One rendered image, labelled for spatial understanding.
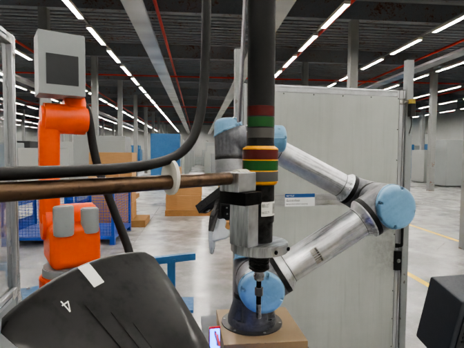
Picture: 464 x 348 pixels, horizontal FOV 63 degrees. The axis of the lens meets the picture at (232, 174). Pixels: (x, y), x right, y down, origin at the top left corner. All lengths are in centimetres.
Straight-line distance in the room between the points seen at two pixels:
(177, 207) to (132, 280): 918
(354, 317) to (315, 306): 29
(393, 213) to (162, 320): 74
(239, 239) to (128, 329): 16
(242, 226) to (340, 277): 224
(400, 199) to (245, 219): 71
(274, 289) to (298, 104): 158
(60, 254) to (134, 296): 373
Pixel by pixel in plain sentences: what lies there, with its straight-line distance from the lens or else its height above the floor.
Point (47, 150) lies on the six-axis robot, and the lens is 432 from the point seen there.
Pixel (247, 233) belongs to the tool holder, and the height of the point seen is 148.
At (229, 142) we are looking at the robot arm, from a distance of 98.
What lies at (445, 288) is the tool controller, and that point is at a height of 124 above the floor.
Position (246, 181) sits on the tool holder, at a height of 154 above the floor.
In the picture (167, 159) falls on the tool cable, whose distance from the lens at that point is 35.
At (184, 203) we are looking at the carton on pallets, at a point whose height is 31.
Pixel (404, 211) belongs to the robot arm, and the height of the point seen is 142.
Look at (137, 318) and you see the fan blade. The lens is 48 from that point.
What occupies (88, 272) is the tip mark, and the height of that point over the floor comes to 142.
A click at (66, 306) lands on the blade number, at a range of 46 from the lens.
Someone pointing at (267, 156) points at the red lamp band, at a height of 156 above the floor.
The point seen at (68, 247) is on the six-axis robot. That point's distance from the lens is 422.
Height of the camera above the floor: 157
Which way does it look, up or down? 3 degrees down
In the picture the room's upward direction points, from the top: straight up
